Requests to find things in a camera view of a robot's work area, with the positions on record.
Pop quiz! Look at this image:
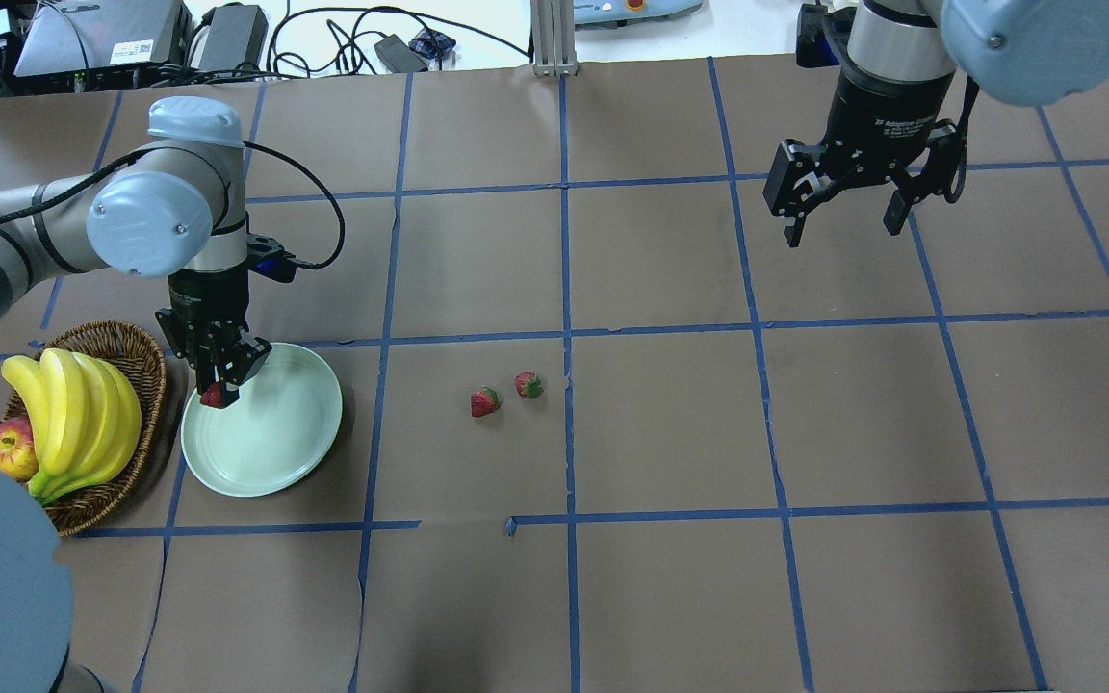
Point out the red strawberry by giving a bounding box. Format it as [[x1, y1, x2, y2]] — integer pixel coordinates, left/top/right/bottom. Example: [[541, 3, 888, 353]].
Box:
[[470, 386, 502, 418], [199, 381, 228, 411], [512, 371, 546, 399]]

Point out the red yellow apple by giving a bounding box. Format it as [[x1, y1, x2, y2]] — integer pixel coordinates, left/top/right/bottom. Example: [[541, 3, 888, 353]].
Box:
[[0, 414, 39, 483]]

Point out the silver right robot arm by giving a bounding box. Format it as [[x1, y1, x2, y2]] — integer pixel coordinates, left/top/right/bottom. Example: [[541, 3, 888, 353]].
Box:
[[764, 1, 1109, 248]]

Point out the teach pendant tablet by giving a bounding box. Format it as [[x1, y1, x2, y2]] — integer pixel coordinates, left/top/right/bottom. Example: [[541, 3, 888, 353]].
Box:
[[572, 0, 705, 28]]

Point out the black power adapter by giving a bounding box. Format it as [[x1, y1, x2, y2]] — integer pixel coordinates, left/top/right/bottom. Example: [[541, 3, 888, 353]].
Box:
[[191, 3, 268, 74]]

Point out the aluminium frame post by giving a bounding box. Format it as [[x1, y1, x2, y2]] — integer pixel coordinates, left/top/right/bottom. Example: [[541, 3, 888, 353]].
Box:
[[529, 0, 580, 77]]

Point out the woven wicker basket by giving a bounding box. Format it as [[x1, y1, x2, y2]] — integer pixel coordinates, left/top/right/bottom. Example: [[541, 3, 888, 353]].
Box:
[[0, 320, 167, 538]]

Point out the light green plate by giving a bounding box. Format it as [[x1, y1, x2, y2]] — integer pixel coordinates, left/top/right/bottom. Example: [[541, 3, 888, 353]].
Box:
[[180, 343, 345, 499]]

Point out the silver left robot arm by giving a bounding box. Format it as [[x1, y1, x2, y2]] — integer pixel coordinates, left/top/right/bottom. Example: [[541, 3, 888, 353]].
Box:
[[0, 95, 271, 692]]

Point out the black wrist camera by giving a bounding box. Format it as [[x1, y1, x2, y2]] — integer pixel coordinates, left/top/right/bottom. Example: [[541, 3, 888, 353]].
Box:
[[246, 233, 298, 284]]

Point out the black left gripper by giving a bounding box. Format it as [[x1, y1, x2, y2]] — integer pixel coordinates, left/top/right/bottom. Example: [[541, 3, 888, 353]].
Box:
[[157, 271, 272, 409]]

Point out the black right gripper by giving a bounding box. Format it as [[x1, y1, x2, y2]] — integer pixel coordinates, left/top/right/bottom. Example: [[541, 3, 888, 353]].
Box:
[[764, 67, 967, 248]]

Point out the yellow banana bunch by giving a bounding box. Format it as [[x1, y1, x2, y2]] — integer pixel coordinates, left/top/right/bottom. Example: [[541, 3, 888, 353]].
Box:
[[0, 347, 142, 507]]

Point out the black computer case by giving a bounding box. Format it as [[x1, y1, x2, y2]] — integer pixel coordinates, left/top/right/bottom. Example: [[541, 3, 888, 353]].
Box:
[[13, 1, 191, 78]]

